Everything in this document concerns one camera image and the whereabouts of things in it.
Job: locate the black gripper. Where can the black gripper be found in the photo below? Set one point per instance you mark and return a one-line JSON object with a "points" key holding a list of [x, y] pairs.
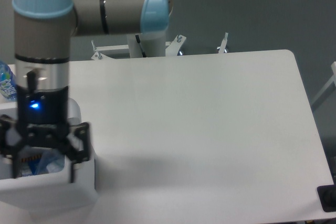
{"points": [[42, 122]]}

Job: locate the clear plastic bottle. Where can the clear plastic bottle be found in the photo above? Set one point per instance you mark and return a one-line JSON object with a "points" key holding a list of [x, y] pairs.
{"points": [[52, 161]]}

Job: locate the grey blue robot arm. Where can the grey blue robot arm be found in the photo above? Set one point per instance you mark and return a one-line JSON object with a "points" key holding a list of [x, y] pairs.
{"points": [[42, 33]]}

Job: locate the white plastic trash can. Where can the white plastic trash can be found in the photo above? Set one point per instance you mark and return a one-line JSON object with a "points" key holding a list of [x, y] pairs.
{"points": [[50, 191]]}

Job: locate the blue yellow snack packet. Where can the blue yellow snack packet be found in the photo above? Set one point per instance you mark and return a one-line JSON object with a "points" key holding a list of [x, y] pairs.
{"points": [[29, 165]]}

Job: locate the blue labelled water bottle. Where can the blue labelled water bottle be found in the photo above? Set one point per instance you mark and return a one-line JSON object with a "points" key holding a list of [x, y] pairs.
{"points": [[8, 83]]}

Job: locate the black device at table edge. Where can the black device at table edge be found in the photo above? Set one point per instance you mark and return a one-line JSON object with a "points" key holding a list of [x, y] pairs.
{"points": [[326, 195]]}

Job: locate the white clamp bracket left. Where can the white clamp bracket left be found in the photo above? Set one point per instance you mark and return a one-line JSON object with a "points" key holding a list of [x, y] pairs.
{"points": [[109, 52]]}

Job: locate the white clamp bracket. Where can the white clamp bracket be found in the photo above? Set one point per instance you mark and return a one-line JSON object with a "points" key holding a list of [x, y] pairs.
{"points": [[109, 52], [223, 47]]}

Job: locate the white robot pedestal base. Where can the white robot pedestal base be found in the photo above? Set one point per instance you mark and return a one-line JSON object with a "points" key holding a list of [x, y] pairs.
{"points": [[152, 43]]}

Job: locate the white clamp bracket right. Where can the white clamp bracket right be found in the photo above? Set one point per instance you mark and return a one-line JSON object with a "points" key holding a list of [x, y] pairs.
{"points": [[223, 47]]}

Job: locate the white table leg frame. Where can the white table leg frame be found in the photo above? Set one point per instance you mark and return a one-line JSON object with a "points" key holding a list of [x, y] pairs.
{"points": [[327, 89]]}

